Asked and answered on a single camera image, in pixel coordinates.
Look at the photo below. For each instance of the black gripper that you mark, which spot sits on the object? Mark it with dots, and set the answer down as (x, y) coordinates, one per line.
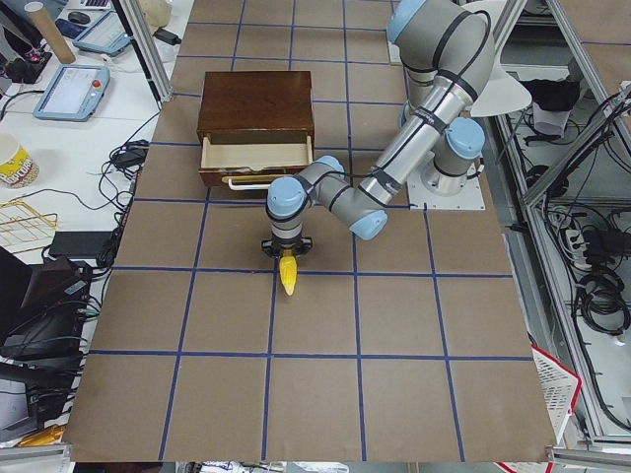
(287, 244)

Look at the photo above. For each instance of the yellow corn cob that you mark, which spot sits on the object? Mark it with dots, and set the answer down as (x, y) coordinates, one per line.
(288, 271)

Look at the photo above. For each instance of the light wooden drawer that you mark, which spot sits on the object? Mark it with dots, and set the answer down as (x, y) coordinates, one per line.
(249, 166)

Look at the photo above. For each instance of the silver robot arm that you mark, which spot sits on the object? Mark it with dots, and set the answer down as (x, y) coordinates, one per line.
(451, 45)

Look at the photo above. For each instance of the dark wooden drawer cabinet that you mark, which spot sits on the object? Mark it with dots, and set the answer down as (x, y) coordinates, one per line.
(256, 104)

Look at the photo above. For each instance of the black power adapter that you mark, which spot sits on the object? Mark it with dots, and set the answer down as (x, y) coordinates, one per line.
(167, 37)

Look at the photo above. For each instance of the blue teach pendant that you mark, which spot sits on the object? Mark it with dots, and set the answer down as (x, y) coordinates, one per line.
(73, 93)
(105, 35)

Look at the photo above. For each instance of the beige cap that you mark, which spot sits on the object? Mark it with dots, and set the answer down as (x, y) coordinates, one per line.
(157, 12)

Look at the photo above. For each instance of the yellow popcorn bucket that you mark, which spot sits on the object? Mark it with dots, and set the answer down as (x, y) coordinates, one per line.
(18, 169)

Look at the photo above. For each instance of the white plastic chair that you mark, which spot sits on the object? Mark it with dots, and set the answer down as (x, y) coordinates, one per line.
(502, 94)

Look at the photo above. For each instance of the white red basket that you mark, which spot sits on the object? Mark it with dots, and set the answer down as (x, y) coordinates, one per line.
(560, 387)

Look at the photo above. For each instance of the cardboard tube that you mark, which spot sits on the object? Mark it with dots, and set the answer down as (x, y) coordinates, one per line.
(50, 32)

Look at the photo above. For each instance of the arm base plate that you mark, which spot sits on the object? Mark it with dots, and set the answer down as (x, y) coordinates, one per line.
(394, 54)
(428, 189)

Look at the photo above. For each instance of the gold wire rack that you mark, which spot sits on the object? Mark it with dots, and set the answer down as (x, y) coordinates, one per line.
(23, 228)

